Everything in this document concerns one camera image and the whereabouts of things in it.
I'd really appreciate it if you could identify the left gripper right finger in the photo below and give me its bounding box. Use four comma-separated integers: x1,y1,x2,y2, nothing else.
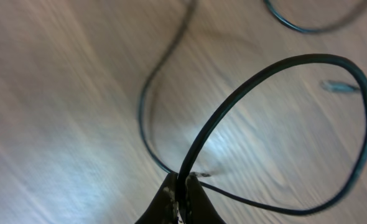
185,175,226,224

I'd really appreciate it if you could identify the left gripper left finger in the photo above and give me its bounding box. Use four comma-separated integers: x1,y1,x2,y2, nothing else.
136,172,178,224

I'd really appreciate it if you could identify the black usb cable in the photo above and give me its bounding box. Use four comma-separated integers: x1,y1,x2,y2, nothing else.
262,0,367,94
137,0,367,217

